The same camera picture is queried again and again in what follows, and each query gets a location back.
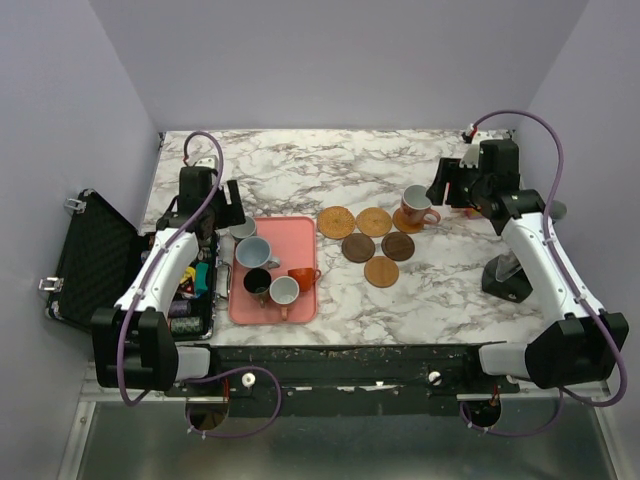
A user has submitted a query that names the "small white cup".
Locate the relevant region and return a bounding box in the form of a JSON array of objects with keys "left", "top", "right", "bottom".
[{"left": 228, "top": 216, "right": 257, "bottom": 243}]

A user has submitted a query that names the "pink mug white inside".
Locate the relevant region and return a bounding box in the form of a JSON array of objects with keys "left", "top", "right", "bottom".
[{"left": 400, "top": 185, "right": 441, "bottom": 226}]

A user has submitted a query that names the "light blue cup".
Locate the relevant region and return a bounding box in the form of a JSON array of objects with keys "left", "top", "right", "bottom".
[{"left": 235, "top": 236, "right": 281, "bottom": 270}]

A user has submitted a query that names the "light wood coaster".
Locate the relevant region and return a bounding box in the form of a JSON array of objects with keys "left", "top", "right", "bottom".
[
  {"left": 364, "top": 256, "right": 399, "bottom": 288},
  {"left": 392, "top": 208, "right": 423, "bottom": 234}
]

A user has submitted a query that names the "dark wood coaster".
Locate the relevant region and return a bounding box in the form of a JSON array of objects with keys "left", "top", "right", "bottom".
[
  {"left": 381, "top": 232, "right": 415, "bottom": 262},
  {"left": 341, "top": 232, "right": 376, "bottom": 263}
]

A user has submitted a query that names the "woven rattan coaster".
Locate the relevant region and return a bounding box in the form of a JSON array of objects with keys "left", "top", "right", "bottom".
[
  {"left": 316, "top": 206, "right": 355, "bottom": 240},
  {"left": 356, "top": 207, "right": 393, "bottom": 238}
]

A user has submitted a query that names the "white cup brown handle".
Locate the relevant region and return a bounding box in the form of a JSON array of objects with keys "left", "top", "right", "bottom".
[{"left": 269, "top": 276, "right": 300, "bottom": 321}]

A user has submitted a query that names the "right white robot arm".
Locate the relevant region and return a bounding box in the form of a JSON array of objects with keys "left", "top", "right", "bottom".
[{"left": 426, "top": 139, "right": 629, "bottom": 392}]

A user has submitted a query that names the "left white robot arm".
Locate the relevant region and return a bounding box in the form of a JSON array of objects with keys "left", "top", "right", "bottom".
[{"left": 91, "top": 166, "right": 245, "bottom": 395}]

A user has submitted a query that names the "black cup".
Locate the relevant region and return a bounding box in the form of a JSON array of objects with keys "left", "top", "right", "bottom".
[{"left": 243, "top": 268, "right": 272, "bottom": 308}]

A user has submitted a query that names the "orange red cup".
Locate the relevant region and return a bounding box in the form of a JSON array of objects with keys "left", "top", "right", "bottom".
[{"left": 287, "top": 268, "right": 321, "bottom": 292}]

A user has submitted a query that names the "pink plastic tray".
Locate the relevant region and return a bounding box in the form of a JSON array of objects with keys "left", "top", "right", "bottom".
[{"left": 228, "top": 216, "right": 317, "bottom": 325}]

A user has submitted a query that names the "black grey microphone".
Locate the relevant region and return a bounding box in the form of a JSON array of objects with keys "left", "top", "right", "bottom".
[{"left": 549, "top": 200, "right": 568, "bottom": 222}]

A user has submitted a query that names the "black microphone stand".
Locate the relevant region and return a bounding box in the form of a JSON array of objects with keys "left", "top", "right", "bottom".
[{"left": 481, "top": 251, "right": 533, "bottom": 303}]

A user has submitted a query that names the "black poker chip case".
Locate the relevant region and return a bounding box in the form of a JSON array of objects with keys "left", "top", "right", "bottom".
[{"left": 46, "top": 189, "right": 217, "bottom": 342}]

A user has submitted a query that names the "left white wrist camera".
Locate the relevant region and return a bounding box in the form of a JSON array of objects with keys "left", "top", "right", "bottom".
[{"left": 193, "top": 155, "right": 219, "bottom": 169}]

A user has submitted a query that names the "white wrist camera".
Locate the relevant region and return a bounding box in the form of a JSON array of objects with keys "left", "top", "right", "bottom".
[
  {"left": 193, "top": 155, "right": 219, "bottom": 169},
  {"left": 461, "top": 124, "right": 490, "bottom": 168}
]

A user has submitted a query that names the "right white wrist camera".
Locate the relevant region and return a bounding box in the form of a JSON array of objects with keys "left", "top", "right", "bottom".
[{"left": 461, "top": 124, "right": 490, "bottom": 168}]

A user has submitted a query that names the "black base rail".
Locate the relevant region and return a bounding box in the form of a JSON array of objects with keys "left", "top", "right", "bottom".
[{"left": 162, "top": 344, "right": 586, "bottom": 419}]

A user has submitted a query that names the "aluminium rail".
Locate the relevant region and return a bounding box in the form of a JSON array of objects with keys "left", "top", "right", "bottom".
[{"left": 456, "top": 381, "right": 610, "bottom": 402}]

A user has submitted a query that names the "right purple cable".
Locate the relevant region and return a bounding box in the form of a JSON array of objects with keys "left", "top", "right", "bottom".
[{"left": 459, "top": 109, "right": 629, "bottom": 435}]

